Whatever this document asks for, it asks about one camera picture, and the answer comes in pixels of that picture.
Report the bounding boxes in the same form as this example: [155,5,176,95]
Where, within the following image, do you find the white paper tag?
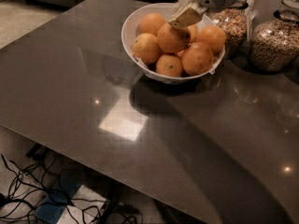
[245,0,256,41]

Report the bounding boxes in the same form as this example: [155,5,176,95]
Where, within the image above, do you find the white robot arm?
[168,0,237,28]

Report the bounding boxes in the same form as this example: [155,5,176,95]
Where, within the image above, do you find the glass jar of cereal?
[249,0,299,73]

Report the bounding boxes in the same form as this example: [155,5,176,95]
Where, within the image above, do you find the glass jar of nuts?
[208,0,249,58]

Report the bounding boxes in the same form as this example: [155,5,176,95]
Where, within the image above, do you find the black floor cables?
[0,147,144,224]

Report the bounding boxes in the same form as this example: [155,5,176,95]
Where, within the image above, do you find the white bowl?
[121,3,225,84]

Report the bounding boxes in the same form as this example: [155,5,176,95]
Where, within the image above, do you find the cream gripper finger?
[173,0,194,17]
[168,3,206,28]

